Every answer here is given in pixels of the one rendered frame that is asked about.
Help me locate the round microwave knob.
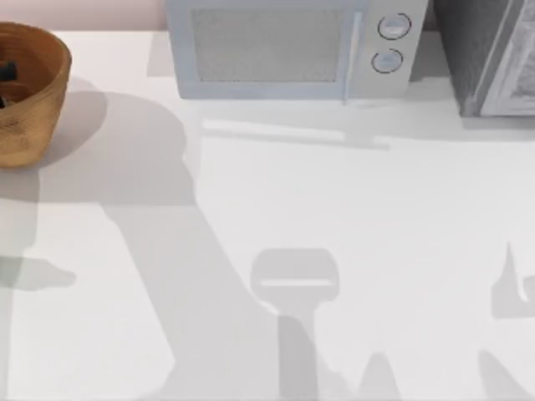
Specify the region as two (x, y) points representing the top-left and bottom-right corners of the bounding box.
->
(370, 48), (405, 75)
(377, 12), (413, 41)

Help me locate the black object in basket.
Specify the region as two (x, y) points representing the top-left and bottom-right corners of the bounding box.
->
(0, 60), (20, 83)

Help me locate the brown wooden basket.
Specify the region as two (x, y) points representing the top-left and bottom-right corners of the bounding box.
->
(0, 22), (73, 170)

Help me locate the microwave door handle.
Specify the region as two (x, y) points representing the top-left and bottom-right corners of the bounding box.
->
(341, 11), (363, 105)

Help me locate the pale microwave oven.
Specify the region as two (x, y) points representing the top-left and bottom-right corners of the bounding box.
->
(164, 0), (430, 102)

